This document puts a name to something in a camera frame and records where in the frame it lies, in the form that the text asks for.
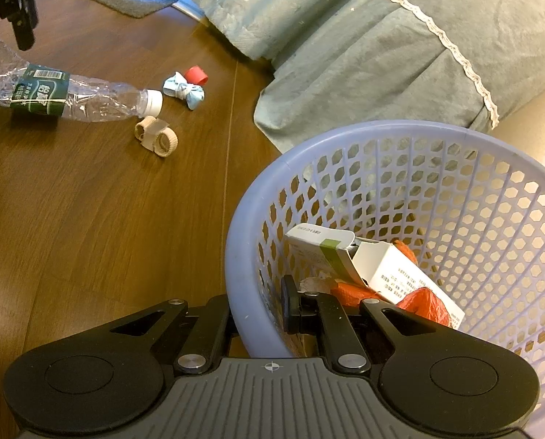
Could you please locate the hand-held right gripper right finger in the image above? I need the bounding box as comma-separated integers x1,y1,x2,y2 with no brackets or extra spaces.
280,275,438,375

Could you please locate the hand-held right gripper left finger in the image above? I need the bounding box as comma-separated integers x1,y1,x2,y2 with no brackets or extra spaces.
110,293,236,373

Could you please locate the white tissue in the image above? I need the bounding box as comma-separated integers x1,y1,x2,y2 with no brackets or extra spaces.
298,274,334,294

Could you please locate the white box with green stripe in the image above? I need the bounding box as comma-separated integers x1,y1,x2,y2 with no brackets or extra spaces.
285,223,364,286

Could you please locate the lavender plastic mesh basket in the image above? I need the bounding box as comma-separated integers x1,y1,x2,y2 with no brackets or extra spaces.
224,120,545,439

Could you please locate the white paper box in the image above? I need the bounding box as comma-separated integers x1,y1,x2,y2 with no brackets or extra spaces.
352,240,466,330

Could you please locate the crushed clear plastic bottle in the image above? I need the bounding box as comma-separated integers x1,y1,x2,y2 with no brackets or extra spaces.
0,38,164,124

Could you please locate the orange plastic bag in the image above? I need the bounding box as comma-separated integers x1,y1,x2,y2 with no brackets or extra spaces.
329,238,453,327

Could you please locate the light blue twisted wrapper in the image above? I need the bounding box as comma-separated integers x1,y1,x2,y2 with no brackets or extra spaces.
163,72,206,111

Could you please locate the light blue curtain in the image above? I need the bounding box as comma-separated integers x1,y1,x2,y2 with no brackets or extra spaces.
126,0,328,61

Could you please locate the grey-green bed skirt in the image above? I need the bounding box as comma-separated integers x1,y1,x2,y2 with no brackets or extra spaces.
253,0,545,156

